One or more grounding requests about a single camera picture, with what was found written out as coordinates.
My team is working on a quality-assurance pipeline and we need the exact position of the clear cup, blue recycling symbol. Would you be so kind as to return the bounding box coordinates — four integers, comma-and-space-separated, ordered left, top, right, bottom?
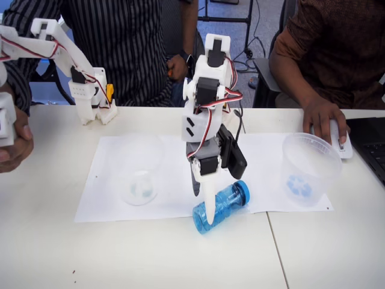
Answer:
279, 132, 343, 208

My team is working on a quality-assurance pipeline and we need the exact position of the white computer mouse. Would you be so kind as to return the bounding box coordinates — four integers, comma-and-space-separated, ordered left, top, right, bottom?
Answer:
309, 119, 353, 160

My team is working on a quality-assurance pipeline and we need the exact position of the black smartwatch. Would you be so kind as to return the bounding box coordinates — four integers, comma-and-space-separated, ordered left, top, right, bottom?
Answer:
179, 49, 196, 69

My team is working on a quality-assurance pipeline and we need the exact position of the clear cup, green symbol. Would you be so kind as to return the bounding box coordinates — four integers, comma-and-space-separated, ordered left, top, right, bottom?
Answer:
106, 135, 165, 207

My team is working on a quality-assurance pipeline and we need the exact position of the blue plastic bottle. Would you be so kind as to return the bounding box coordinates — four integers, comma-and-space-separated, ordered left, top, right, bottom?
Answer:
192, 179, 251, 235

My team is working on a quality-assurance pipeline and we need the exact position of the right hand of striped-shirt person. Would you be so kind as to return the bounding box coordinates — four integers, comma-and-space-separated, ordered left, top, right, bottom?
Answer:
0, 107, 34, 174

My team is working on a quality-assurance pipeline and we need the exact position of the black camera cable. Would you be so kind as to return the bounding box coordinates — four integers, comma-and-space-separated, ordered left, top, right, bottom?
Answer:
233, 108, 246, 142

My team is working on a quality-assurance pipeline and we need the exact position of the black laptop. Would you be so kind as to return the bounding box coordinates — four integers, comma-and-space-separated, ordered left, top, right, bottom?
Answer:
345, 117, 385, 186

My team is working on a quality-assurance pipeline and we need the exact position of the bare right forearm, brown-shirt person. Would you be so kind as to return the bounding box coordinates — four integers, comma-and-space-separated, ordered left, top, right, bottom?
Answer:
268, 36, 327, 106

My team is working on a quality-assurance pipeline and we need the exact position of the right hand of brown-shirt person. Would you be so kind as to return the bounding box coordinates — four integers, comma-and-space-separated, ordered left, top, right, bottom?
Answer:
302, 95, 351, 145

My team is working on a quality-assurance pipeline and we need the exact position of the grey office chair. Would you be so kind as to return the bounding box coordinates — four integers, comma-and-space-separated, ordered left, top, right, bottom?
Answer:
252, 0, 298, 109

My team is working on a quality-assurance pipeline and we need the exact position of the person in striped shirt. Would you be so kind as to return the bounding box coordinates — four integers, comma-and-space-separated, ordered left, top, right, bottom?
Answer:
1, 0, 199, 108

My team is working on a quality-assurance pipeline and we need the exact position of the bare left forearm, striped-shirt person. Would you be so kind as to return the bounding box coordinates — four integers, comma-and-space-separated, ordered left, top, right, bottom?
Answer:
180, 0, 199, 58

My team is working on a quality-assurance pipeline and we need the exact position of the person in brown shirt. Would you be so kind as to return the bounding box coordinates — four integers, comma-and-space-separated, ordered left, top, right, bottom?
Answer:
268, 0, 385, 110

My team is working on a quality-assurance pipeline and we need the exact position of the white paper sheet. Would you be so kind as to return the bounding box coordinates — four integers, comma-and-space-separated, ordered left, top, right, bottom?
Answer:
73, 135, 213, 223
192, 133, 334, 218

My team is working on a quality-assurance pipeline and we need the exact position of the left hand of striped-shirt person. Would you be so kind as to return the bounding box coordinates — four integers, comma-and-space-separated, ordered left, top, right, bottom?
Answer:
166, 54, 189, 82

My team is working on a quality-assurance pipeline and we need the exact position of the orange table clamp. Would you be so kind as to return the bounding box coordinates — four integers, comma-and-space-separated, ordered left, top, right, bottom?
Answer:
105, 84, 116, 105

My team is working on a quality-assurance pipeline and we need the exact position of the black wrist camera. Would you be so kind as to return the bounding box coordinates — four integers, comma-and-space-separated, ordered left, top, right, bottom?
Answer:
218, 123, 248, 179

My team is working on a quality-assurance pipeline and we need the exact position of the white leader arm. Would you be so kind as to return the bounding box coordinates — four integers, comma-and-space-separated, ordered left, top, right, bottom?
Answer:
0, 17, 119, 148

